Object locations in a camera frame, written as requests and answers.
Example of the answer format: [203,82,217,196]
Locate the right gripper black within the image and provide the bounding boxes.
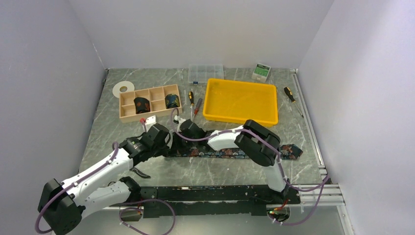
[169,130,198,155]

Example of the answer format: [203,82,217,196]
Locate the navy floral necktie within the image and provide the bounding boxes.
[166,144,303,160]

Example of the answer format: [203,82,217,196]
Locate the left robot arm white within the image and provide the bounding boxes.
[35,123,169,235]

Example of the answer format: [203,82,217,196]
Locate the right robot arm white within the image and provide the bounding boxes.
[171,119,289,203]

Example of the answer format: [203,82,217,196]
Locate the white tape roll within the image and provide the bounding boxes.
[112,81,135,98]

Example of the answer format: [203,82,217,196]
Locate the small black curved piece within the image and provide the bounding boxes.
[130,167,151,179]

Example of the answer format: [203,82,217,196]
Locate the dark rolled tie orange pattern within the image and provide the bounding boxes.
[134,97,151,114]

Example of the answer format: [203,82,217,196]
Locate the wooden compartment organizer box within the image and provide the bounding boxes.
[119,84,183,123]

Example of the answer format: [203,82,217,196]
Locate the blue rolled tie yellow flowers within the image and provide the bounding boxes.
[164,94,180,109]

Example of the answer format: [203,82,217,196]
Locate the yellow plastic tray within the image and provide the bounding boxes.
[203,78,278,127]

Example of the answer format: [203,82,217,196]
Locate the clear plastic parts box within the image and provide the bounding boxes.
[188,64,224,85]

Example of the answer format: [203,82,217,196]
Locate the green white small box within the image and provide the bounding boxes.
[251,63,271,83]

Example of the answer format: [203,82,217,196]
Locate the black yellow screwdriver right side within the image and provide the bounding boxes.
[284,87,304,118]

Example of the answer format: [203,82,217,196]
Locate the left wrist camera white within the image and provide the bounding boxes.
[140,115,157,132]

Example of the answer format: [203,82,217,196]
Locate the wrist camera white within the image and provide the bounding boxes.
[173,115,186,125]
[140,115,157,132]

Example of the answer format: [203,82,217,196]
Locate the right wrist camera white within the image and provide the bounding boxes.
[173,115,186,125]

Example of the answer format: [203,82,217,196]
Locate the blue red handled screwdriver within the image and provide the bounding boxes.
[191,98,203,121]

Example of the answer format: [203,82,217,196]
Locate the black yellow handled screwdriver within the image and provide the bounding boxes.
[188,91,194,121]

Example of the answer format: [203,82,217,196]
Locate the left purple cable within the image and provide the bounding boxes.
[34,141,177,235]

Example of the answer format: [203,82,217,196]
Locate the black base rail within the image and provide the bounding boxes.
[119,185,301,218]

